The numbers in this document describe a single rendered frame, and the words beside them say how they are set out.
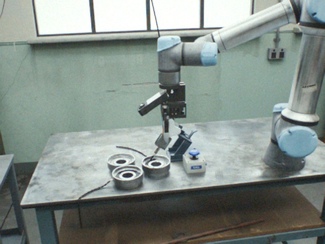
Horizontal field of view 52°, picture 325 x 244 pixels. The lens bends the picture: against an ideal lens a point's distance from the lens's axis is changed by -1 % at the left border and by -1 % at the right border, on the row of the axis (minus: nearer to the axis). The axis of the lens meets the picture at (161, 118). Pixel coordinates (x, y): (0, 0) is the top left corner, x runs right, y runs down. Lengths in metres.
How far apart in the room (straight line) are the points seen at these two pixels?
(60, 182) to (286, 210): 0.93
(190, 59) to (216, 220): 0.68
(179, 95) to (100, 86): 1.70
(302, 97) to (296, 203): 0.63
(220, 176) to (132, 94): 1.70
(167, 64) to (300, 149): 0.50
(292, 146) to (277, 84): 2.03
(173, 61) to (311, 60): 0.41
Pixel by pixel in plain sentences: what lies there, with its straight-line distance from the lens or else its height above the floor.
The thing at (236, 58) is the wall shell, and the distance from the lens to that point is 2.92.
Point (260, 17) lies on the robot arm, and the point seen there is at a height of 1.34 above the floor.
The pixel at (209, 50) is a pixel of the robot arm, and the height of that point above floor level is 1.25.
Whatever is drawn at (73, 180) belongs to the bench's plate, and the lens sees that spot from 1.24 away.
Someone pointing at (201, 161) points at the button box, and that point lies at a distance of 1.22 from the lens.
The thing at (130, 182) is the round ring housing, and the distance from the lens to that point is 1.13.
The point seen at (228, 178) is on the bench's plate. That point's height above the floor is 0.80.
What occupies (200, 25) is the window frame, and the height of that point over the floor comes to 1.18.
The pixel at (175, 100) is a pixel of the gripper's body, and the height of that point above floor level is 1.07.
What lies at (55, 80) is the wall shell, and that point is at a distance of 2.79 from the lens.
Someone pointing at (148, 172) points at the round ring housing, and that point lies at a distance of 1.20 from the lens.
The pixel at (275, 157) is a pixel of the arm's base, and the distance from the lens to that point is 1.30.
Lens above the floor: 1.40
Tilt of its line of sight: 20 degrees down
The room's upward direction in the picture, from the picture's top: 2 degrees counter-clockwise
